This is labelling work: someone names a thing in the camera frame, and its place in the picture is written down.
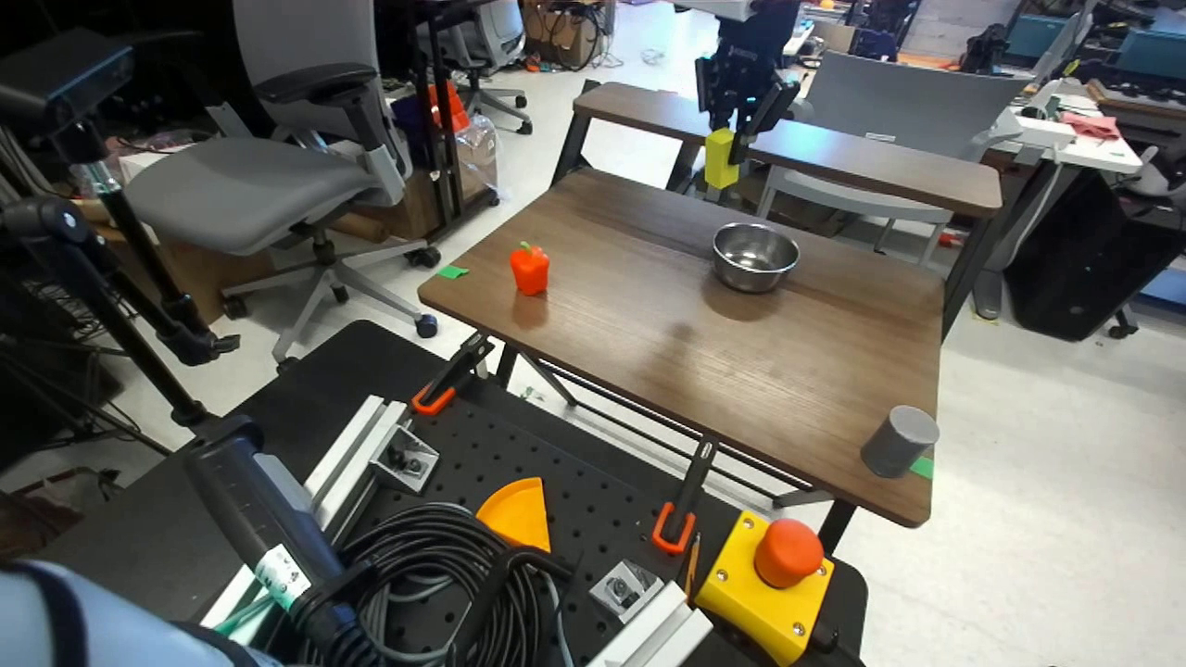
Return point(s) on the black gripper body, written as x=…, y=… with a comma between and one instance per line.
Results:
x=751, y=83

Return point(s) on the yellow block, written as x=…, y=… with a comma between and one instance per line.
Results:
x=719, y=163

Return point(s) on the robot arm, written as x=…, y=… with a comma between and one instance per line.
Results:
x=751, y=24

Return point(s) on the silver metal bowl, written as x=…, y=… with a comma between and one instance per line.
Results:
x=752, y=255

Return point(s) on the long narrow wooden table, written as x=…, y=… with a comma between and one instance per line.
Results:
x=865, y=163

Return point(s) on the orange toy pepper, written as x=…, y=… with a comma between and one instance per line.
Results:
x=531, y=270

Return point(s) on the cardboard box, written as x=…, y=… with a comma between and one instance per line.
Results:
x=421, y=186

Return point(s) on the grey cylinder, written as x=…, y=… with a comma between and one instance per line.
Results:
x=897, y=444

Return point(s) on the black bag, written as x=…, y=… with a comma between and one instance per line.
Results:
x=1088, y=255

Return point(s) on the small green tape piece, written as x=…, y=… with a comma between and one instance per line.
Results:
x=920, y=468

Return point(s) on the black perforated base board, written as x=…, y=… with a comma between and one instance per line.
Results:
x=579, y=496

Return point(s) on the orange wedge piece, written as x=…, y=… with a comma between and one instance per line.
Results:
x=521, y=517

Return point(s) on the grey swivel office chair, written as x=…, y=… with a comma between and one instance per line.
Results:
x=271, y=171

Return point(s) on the yellow emergency stop button box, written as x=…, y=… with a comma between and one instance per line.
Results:
x=766, y=589

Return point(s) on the short silver aluminium extrusion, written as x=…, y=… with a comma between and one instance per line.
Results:
x=655, y=631

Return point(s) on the dark blue box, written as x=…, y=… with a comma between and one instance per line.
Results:
x=264, y=522

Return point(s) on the black tripod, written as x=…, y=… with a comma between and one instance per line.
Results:
x=99, y=310

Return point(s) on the light blue rounded housing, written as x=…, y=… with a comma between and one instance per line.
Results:
x=85, y=616

